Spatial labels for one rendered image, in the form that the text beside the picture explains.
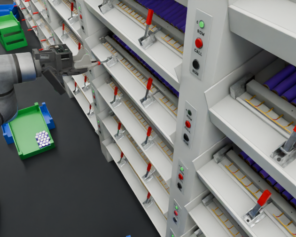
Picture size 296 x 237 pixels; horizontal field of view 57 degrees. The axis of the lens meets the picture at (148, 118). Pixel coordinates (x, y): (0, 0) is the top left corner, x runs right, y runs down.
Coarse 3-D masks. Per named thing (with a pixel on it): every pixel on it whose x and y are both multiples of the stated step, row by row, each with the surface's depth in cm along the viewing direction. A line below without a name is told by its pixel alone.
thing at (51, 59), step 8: (48, 48) 87; (56, 48) 87; (64, 48) 88; (40, 56) 84; (48, 56) 86; (56, 56) 85; (64, 56) 87; (72, 56) 88; (40, 64) 86; (48, 64) 88; (56, 64) 87; (64, 64) 89; (40, 72) 86; (56, 72) 90
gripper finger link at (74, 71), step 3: (72, 69) 91; (75, 69) 91; (78, 69) 92; (81, 69) 92; (84, 69) 93; (63, 72) 91; (66, 72) 90; (69, 72) 90; (72, 72) 90; (75, 72) 90; (78, 72) 92; (81, 72) 92; (84, 72) 93; (69, 75) 90; (72, 75) 91
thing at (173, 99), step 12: (108, 36) 108; (108, 48) 106; (120, 48) 101; (120, 60) 99; (132, 60) 95; (132, 72) 93; (144, 72) 89; (144, 84) 88; (156, 84) 84; (168, 96) 80
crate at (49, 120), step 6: (42, 108) 191; (42, 114) 191; (48, 114) 191; (48, 120) 186; (6, 126) 182; (48, 126) 178; (54, 126) 181; (6, 132) 178; (6, 138) 168; (12, 138) 170
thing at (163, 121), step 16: (96, 32) 108; (112, 32) 112; (96, 48) 110; (112, 48) 107; (128, 80) 93; (144, 80) 91; (160, 96) 84; (144, 112) 85; (160, 112) 80; (176, 112) 79; (160, 128) 77
